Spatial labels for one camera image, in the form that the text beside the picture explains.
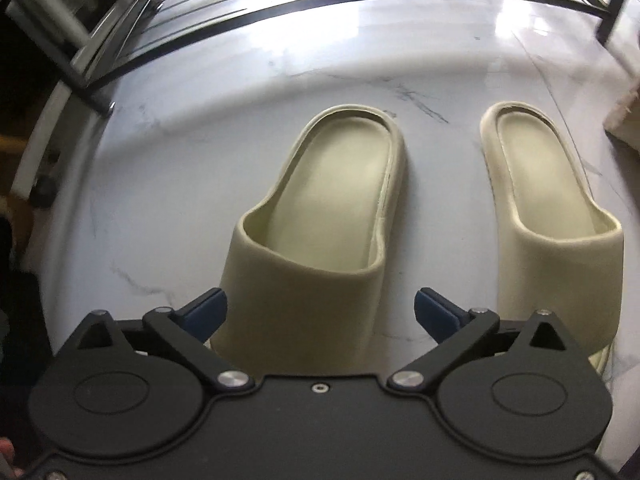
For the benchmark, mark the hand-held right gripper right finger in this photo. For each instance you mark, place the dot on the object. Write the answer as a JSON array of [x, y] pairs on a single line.
[[434, 312]]

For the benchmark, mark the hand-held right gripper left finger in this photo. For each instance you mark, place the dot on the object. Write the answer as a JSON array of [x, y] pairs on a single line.
[[206, 312]]

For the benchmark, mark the cream foam slipper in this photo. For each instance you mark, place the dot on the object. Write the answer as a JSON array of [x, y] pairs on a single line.
[[560, 265], [310, 280]]

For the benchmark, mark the person's left hand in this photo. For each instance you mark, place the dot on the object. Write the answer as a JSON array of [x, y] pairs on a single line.
[[6, 460]]

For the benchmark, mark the white power strip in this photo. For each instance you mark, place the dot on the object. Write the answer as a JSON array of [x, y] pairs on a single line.
[[46, 180]]

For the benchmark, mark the cream padded sneaker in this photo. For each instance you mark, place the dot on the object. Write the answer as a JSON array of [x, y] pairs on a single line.
[[625, 125]]

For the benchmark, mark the black metal shoe rack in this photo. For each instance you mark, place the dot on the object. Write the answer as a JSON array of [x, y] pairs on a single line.
[[350, 5]]

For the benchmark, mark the black cabinet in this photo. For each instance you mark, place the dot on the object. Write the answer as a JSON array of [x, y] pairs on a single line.
[[45, 5]]

